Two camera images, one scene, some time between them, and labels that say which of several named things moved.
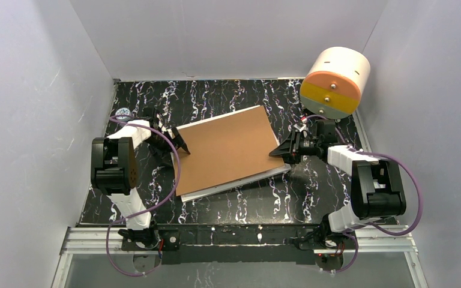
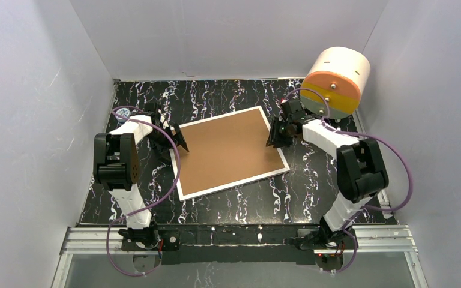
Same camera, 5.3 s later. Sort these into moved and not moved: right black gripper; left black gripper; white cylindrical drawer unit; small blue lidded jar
Moved: right black gripper
Not moved: white cylindrical drawer unit; left black gripper; small blue lidded jar
